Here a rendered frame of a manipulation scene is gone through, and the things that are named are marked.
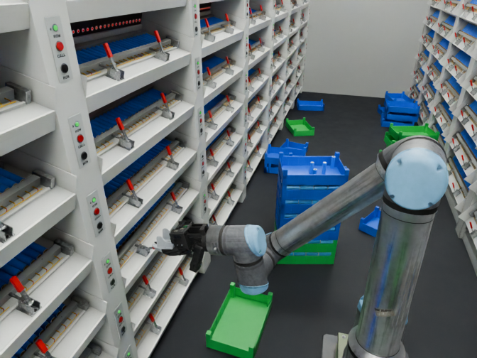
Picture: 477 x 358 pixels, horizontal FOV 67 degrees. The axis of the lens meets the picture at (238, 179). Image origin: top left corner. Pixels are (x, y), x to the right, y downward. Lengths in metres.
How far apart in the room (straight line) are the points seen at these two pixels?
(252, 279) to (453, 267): 1.37
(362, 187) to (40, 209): 0.77
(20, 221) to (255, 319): 1.14
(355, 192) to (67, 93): 0.74
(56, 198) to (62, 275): 0.20
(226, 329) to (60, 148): 1.10
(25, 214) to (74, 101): 0.26
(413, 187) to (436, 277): 1.35
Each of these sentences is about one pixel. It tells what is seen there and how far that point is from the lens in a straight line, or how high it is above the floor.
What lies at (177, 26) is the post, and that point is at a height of 1.17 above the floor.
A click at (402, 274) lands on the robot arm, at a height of 0.72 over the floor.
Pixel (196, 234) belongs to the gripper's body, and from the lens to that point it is 1.12.
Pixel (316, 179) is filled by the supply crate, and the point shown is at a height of 0.51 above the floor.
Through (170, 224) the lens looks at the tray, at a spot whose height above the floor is 0.49.
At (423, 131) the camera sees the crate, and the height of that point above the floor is 0.25.
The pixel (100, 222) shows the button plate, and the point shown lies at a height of 0.77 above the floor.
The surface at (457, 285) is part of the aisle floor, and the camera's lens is 2.14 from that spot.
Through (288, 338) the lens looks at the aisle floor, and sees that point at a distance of 1.67.
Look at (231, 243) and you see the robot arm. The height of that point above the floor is 0.64.
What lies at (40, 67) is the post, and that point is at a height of 1.16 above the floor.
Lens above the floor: 1.31
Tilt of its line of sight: 29 degrees down
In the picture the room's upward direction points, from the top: straight up
